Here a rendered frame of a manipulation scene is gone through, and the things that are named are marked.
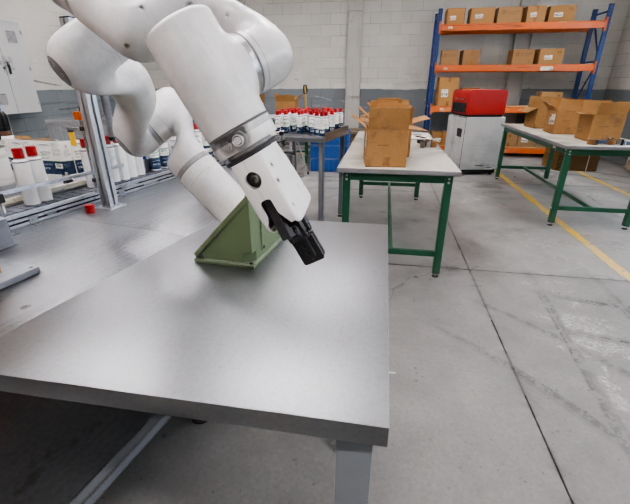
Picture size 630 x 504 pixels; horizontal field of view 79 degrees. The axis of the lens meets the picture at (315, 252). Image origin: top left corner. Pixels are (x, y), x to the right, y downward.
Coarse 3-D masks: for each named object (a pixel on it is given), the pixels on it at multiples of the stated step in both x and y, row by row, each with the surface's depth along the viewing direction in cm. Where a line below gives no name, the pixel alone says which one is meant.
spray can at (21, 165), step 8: (16, 152) 133; (16, 160) 134; (24, 160) 135; (16, 168) 134; (24, 168) 135; (16, 176) 136; (24, 176) 136; (32, 176) 138; (24, 184) 137; (24, 192) 138; (32, 192) 139; (24, 200) 139; (32, 200) 140; (40, 200) 143
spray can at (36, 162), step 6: (30, 150) 138; (36, 150) 140; (30, 156) 139; (36, 156) 140; (30, 162) 139; (36, 162) 139; (42, 162) 142; (36, 168) 140; (42, 168) 142; (36, 174) 140; (42, 174) 142; (36, 180) 141; (42, 180) 142; (42, 186) 143; (48, 186) 145; (42, 192) 143; (48, 192) 145; (42, 198) 144; (48, 198) 145
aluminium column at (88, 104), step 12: (60, 24) 130; (84, 96) 138; (84, 108) 141; (96, 108) 143; (84, 120) 142; (96, 120) 144; (96, 132) 144; (96, 144) 145; (96, 156) 147; (108, 156) 150; (96, 168) 149; (108, 168) 151; (96, 180) 152; (108, 180) 153; (108, 192) 153; (108, 204) 154
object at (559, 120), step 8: (552, 104) 445; (560, 104) 444; (568, 104) 413; (576, 104) 411; (552, 112) 432; (560, 112) 418; (568, 112) 416; (552, 120) 429; (560, 120) 420; (568, 120) 419; (576, 120) 417; (544, 128) 453; (552, 128) 428; (560, 128) 423; (568, 128) 422
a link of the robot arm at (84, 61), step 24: (72, 24) 69; (48, 48) 69; (72, 48) 69; (96, 48) 70; (72, 72) 70; (96, 72) 72; (120, 72) 82; (144, 72) 87; (120, 96) 86; (144, 96) 90; (120, 120) 101; (144, 120) 98; (120, 144) 109; (144, 144) 107
